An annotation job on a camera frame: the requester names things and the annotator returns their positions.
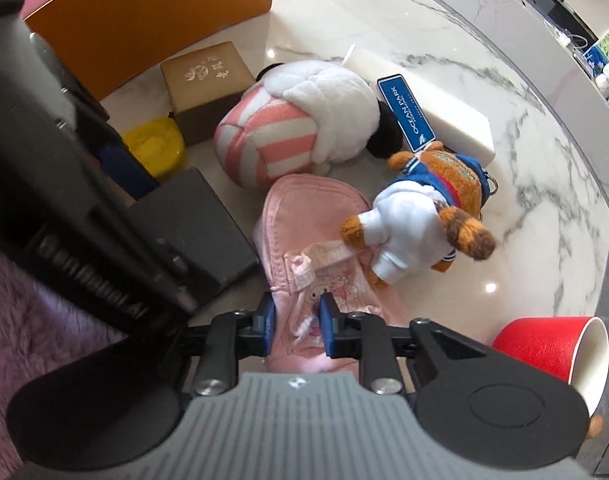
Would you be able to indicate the purple fuzzy garment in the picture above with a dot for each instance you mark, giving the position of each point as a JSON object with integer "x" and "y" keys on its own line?
{"x": 29, "y": 360}

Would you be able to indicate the red cup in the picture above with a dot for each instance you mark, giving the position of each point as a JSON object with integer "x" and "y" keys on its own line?
{"x": 539, "y": 350}

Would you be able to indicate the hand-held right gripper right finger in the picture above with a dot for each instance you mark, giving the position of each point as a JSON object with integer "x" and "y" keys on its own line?
{"x": 328, "y": 325}

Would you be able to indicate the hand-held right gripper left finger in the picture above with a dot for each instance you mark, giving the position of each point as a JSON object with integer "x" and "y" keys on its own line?
{"x": 267, "y": 320}

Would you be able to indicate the small brown cardboard box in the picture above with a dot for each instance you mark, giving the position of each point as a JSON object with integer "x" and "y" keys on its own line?
{"x": 209, "y": 85}

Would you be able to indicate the yellow round plastic case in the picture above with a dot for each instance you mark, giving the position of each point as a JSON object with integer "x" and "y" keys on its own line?
{"x": 157, "y": 147}

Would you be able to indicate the pink striped white plush toy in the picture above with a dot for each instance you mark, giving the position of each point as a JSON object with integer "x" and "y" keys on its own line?
{"x": 264, "y": 130}

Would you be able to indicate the pink fabric pouch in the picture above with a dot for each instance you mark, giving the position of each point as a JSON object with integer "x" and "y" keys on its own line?
{"x": 304, "y": 220}

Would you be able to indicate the black flat box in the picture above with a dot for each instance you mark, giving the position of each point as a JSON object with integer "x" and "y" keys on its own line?
{"x": 209, "y": 220}

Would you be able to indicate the green picture card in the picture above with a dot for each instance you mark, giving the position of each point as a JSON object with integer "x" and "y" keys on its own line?
{"x": 600, "y": 50}

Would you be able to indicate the orange storage box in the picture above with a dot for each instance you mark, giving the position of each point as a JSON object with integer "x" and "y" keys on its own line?
{"x": 159, "y": 10}

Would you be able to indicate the pink soft object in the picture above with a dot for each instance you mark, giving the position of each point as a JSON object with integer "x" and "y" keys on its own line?
{"x": 37, "y": 0}

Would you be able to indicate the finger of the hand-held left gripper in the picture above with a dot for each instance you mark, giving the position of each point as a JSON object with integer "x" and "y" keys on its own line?
{"x": 177, "y": 280}
{"x": 127, "y": 172}

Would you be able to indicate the blue hang tag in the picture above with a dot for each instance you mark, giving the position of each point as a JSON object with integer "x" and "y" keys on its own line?
{"x": 407, "y": 112}

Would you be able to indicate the white rectangular box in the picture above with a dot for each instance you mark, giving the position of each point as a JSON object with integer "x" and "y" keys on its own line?
{"x": 454, "y": 120}

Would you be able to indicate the small brown object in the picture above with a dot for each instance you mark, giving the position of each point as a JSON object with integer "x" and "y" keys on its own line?
{"x": 595, "y": 427}

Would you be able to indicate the brown plush toy white shirt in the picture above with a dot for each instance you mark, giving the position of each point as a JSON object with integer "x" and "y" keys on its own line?
{"x": 409, "y": 220}

